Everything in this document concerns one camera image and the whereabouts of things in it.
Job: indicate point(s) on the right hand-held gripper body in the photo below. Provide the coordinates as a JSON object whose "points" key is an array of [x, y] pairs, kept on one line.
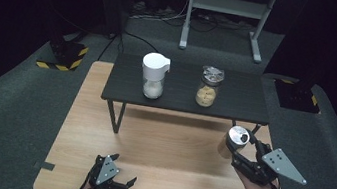
{"points": [[282, 165]]}

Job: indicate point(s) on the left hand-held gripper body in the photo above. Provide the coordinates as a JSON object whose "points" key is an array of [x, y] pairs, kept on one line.
{"points": [[106, 169]]}

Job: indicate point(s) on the glass jar with plastic-wrapped lid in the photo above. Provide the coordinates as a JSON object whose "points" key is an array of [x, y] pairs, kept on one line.
{"points": [[207, 90]]}

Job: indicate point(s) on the black raised shelf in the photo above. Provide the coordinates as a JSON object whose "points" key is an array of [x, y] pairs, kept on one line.
{"points": [[185, 105]]}

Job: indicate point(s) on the glass jar with white lid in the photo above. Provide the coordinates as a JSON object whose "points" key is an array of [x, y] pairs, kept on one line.
{"points": [[155, 69]]}

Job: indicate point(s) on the grey tape piece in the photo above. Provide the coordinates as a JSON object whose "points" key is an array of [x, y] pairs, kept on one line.
{"points": [[44, 165]]}

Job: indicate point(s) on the black yellow striped stand base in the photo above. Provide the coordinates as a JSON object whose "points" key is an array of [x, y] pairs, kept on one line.
{"points": [[297, 97], [64, 53]]}

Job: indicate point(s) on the white metal stand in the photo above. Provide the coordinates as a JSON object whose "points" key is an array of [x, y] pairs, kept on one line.
{"points": [[227, 5]]}

